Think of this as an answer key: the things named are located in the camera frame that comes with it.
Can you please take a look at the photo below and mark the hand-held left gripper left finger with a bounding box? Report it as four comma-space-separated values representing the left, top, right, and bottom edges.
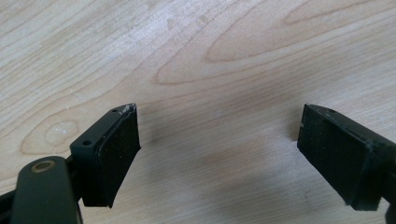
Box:
69, 103, 142, 209

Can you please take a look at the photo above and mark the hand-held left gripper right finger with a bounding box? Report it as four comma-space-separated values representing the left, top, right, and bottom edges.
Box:
296, 104, 396, 212

